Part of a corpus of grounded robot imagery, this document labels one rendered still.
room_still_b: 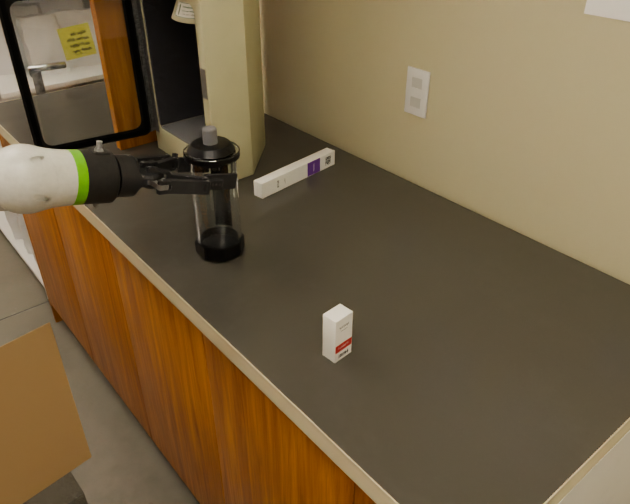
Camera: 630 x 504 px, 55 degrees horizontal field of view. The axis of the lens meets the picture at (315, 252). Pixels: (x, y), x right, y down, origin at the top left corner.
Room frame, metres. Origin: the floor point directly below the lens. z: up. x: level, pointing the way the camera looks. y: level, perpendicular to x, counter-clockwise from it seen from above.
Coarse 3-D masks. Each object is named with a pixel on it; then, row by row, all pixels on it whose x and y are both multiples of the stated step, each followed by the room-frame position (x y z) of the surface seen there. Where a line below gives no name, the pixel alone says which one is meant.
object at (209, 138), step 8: (208, 128) 1.08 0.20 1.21; (216, 128) 1.08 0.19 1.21; (208, 136) 1.07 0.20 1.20; (216, 136) 1.08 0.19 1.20; (192, 144) 1.07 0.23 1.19; (200, 144) 1.07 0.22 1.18; (208, 144) 1.07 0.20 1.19; (216, 144) 1.07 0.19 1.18; (224, 144) 1.07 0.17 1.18; (232, 144) 1.09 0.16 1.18; (192, 152) 1.05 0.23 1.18; (200, 152) 1.04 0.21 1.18; (208, 152) 1.04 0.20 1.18; (216, 152) 1.04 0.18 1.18; (224, 152) 1.05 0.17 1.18; (232, 152) 1.06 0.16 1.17
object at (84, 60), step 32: (32, 0) 1.48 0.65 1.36; (64, 0) 1.52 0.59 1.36; (96, 0) 1.56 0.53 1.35; (32, 32) 1.47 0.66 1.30; (64, 32) 1.51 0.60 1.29; (96, 32) 1.55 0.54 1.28; (32, 64) 1.46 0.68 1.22; (64, 64) 1.50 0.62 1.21; (96, 64) 1.54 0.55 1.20; (128, 64) 1.58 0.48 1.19; (32, 96) 1.45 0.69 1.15; (64, 96) 1.49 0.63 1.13; (96, 96) 1.53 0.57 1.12; (128, 96) 1.58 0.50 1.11; (64, 128) 1.48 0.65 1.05; (96, 128) 1.53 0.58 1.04; (128, 128) 1.57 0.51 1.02
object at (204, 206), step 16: (192, 160) 1.03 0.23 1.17; (208, 160) 1.03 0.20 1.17; (224, 160) 1.04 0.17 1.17; (224, 192) 1.04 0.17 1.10; (208, 208) 1.03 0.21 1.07; (224, 208) 1.04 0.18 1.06; (208, 224) 1.04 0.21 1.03; (224, 224) 1.04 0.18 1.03; (240, 224) 1.08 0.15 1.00; (208, 240) 1.04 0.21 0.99; (224, 240) 1.04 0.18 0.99
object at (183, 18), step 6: (174, 6) 1.53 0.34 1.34; (180, 6) 1.49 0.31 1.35; (186, 6) 1.48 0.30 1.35; (174, 12) 1.51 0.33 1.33; (180, 12) 1.49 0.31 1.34; (186, 12) 1.48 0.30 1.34; (192, 12) 1.47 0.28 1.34; (174, 18) 1.50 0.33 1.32; (180, 18) 1.48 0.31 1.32; (186, 18) 1.47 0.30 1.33; (192, 18) 1.47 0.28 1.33
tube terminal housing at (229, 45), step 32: (192, 0) 1.40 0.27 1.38; (224, 0) 1.42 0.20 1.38; (256, 0) 1.61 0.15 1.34; (224, 32) 1.41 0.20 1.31; (256, 32) 1.59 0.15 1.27; (224, 64) 1.41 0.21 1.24; (256, 64) 1.57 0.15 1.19; (224, 96) 1.40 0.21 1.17; (256, 96) 1.54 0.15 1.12; (160, 128) 1.60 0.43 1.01; (224, 128) 1.40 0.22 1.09; (256, 128) 1.52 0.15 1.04; (256, 160) 1.50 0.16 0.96
